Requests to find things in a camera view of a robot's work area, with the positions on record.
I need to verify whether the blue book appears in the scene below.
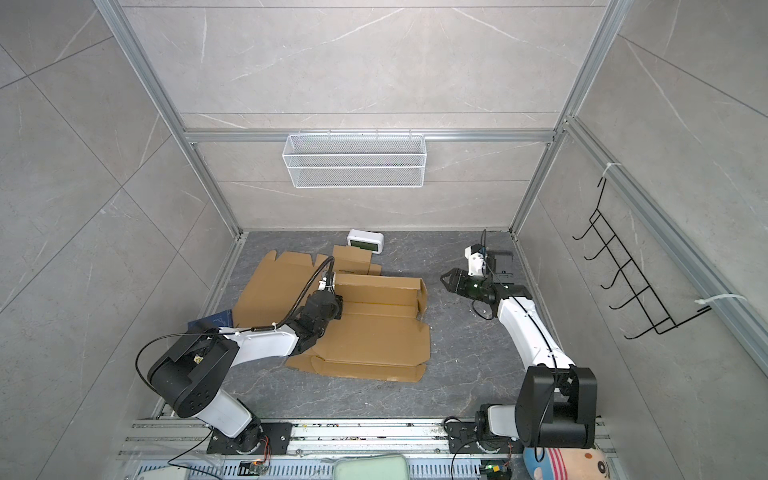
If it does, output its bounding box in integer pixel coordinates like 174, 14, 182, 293
187, 310, 234, 332

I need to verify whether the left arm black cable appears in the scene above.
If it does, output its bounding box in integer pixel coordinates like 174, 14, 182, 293
134, 256, 336, 394

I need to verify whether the white wire mesh basket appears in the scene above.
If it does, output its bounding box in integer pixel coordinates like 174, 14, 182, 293
282, 133, 428, 189

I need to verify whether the pale green box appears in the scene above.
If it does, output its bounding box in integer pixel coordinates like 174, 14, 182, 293
333, 454, 411, 480

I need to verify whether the aluminium rail base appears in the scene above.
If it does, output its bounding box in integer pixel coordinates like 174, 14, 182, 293
106, 418, 531, 479

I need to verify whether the white digital clock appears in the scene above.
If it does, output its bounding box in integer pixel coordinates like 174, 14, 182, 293
347, 229, 384, 254

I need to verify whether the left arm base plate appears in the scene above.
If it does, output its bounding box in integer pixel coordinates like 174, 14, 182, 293
206, 422, 293, 455

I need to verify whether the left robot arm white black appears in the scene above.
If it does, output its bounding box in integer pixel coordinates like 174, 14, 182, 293
145, 289, 343, 454

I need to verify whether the pink plush pig toy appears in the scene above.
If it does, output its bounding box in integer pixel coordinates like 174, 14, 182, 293
523, 448, 611, 480

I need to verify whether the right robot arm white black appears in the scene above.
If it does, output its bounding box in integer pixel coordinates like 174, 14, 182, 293
440, 243, 598, 449

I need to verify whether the cardboard box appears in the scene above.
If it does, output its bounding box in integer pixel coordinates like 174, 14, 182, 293
285, 273, 431, 383

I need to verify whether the lower flat cardboard sheet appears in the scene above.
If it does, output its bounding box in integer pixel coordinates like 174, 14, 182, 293
232, 245, 382, 328

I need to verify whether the black wire hook rack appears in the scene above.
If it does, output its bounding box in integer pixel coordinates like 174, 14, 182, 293
572, 178, 712, 341

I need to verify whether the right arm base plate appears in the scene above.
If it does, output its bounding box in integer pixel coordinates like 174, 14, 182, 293
442, 417, 523, 455

